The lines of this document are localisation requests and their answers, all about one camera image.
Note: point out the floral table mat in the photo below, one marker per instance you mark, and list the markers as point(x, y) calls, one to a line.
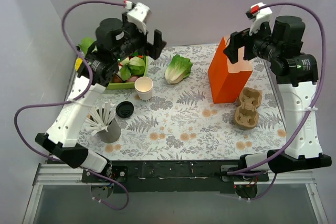
point(182, 122)

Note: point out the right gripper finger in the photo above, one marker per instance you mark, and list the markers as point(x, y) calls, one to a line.
point(248, 53)
point(236, 41)

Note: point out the white paper coffee cup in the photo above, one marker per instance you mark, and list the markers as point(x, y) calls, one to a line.
point(144, 88)

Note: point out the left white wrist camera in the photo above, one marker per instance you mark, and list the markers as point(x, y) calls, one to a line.
point(137, 14)

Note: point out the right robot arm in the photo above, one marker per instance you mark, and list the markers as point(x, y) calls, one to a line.
point(298, 81)

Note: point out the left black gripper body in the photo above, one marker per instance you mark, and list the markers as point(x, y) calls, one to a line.
point(148, 44)

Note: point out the loose green lettuce head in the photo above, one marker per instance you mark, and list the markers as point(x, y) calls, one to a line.
point(178, 69)

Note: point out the grey straw holder cup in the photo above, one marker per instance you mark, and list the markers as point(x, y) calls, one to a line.
point(112, 134)

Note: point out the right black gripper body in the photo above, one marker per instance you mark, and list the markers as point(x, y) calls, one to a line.
point(243, 44)

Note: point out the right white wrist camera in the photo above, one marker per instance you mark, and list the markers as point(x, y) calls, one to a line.
point(258, 16)

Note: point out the green vegetable tray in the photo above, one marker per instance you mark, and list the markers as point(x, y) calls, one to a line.
point(117, 83)

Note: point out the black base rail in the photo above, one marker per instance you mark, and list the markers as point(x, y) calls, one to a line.
point(176, 176)

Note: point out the black plastic cup lid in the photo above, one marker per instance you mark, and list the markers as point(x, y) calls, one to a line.
point(124, 109)

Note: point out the napa cabbage green white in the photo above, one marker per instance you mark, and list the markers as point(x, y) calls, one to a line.
point(85, 44)

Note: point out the brown cardboard cup carrier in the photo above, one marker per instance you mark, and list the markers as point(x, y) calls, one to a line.
point(246, 116)

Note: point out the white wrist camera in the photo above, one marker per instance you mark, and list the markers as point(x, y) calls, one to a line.
point(137, 14)
point(258, 16)

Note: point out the yellow cabbage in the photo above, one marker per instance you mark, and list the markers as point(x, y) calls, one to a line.
point(78, 62)

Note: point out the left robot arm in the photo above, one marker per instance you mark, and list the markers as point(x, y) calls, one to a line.
point(116, 39)

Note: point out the green bok choy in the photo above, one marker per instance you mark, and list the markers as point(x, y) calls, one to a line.
point(131, 67)

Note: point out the orange paper bag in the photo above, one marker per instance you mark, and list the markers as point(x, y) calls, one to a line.
point(227, 80)

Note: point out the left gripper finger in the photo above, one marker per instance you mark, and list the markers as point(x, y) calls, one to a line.
point(158, 44)
point(149, 50)

